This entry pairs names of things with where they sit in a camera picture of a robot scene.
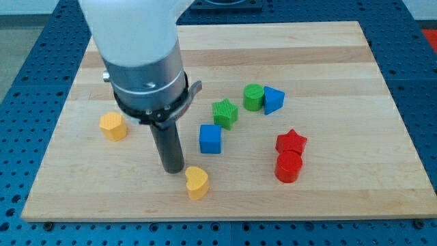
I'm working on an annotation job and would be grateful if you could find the red cylinder block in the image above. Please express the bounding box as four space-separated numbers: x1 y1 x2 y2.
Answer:
274 151 303 183

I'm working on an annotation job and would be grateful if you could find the blue cube block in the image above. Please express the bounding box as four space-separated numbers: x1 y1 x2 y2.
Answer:
199 124 221 154

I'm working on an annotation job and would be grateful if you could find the light wooden board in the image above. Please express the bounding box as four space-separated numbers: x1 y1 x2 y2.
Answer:
21 21 436 222

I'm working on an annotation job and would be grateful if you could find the yellow hexagon block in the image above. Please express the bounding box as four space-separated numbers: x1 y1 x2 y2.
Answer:
99 112 128 141

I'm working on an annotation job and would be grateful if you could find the green cylinder block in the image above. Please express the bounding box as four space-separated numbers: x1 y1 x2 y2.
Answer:
243 83 264 111

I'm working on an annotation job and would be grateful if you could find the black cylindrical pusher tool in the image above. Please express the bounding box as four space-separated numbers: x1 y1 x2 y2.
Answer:
150 122 184 174

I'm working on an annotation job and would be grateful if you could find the red star block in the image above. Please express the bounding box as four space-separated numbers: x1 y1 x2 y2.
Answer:
275 129 307 156

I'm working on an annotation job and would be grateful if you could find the blue triangle block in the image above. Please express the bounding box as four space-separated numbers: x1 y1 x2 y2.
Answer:
264 86 285 115

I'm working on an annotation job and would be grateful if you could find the green star block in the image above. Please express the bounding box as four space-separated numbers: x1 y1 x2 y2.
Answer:
212 98 238 131

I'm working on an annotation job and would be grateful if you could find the yellow heart block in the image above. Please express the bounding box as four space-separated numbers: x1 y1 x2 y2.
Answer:
185 166 210 200

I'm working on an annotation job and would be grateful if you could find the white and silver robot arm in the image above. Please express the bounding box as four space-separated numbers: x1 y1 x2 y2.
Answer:
79 0 201 129

